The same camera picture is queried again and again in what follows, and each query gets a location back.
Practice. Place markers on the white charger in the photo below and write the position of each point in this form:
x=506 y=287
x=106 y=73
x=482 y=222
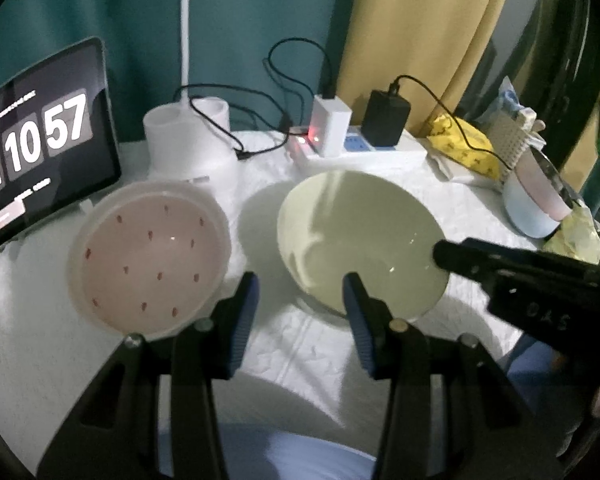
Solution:
x=330 y=125

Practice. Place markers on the yellow wipes pack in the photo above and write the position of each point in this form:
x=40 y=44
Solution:
x=465 y=147

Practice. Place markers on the pink steel-lined bowl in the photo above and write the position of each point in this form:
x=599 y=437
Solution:
x=540 y=190

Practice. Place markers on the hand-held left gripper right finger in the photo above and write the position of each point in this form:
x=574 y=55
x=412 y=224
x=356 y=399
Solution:
x=359 y=320

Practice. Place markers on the blue snack packet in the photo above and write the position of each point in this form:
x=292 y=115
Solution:
x=505 y=102

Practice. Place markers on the yellow curtain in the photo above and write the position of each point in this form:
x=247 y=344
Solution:
x=420 y=35

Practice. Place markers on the teal curtain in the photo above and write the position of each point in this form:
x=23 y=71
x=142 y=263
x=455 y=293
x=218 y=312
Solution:
x=105 y=0

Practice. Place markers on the yellow tissue pack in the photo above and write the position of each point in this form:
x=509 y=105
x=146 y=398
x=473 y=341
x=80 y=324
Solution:
x=575 y=235

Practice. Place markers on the cream bowl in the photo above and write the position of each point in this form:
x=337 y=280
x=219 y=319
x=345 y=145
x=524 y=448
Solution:
x=355 y=220

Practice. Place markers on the large blue bowl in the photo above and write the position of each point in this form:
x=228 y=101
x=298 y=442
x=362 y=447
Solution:
x=290 y=455

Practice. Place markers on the black charger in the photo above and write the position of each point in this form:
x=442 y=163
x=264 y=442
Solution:
x=386 y=117

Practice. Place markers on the pink strawberry-print bowl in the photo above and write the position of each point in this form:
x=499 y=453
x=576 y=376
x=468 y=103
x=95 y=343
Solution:
x=145 y=260

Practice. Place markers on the white desk lamp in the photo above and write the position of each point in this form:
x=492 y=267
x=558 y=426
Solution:
x=180 y=140

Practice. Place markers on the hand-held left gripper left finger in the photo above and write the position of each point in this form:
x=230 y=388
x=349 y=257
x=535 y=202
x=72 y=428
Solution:
x=244 y=320

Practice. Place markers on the black tablet showing clock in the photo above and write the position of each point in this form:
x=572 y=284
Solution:
x=45 y=135

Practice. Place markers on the white power strip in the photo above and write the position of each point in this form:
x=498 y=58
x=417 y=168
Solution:
x=380 y=157

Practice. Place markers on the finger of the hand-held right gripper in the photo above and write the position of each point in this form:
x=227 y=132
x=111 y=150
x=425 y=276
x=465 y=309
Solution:
x=460 y=257

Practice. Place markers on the light blue bowl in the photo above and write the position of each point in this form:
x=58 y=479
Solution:
x=525 y=215

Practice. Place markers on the white textured tablecloth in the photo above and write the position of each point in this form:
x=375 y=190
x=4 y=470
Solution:
x=280 y=360

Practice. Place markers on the white perforated basket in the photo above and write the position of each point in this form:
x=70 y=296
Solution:
x=510 y=140

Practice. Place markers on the white tablet stand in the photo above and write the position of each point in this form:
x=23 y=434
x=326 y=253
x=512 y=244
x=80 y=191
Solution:
x=86 y=207

